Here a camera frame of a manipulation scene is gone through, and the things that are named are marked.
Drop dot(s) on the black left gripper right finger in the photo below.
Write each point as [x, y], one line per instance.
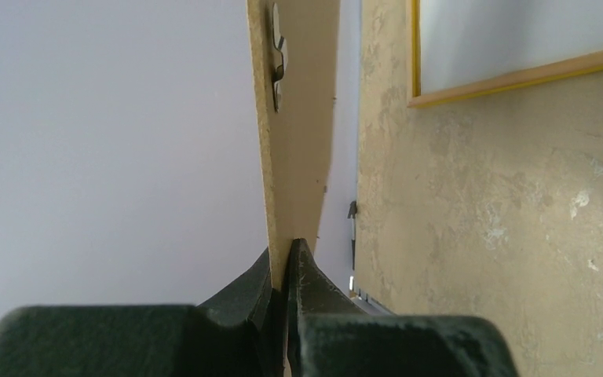
[330, 335]

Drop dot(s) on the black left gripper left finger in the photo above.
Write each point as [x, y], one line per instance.
[230, 334]

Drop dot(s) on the brown frame backing board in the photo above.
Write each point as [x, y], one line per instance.
[296, 142]

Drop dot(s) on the yellow picture frame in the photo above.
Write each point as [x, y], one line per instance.
[563, 69]

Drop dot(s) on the building and sky photo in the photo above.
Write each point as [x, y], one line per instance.
[466, 41]

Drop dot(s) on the silver backing board clip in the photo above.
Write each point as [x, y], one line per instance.
[280, 59]

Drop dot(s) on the aluminium rail frame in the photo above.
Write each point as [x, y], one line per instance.
[367, 303]

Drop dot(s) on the small black wall bracket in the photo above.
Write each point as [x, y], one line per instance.
[352, 217]

